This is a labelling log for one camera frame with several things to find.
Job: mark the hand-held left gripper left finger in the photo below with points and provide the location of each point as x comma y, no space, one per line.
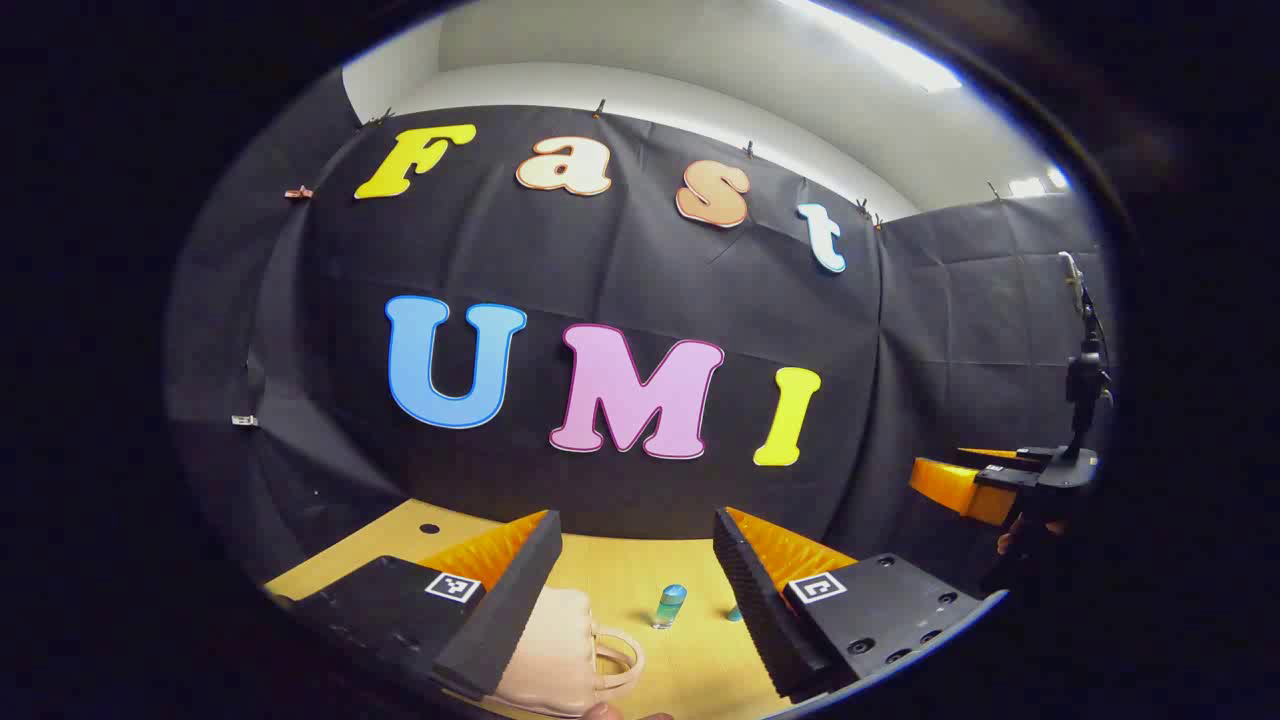
510,600

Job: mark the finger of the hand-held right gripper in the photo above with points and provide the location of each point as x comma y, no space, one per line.
1000,456
950,488

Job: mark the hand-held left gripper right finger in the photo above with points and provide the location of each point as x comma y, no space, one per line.
750,600

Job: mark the clear bottle with blue cap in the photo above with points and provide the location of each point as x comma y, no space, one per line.
670,606

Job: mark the ceiling light panel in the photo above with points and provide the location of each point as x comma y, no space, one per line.
1040,182

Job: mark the black backdrop cloth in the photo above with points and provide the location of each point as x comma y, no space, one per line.
620,260

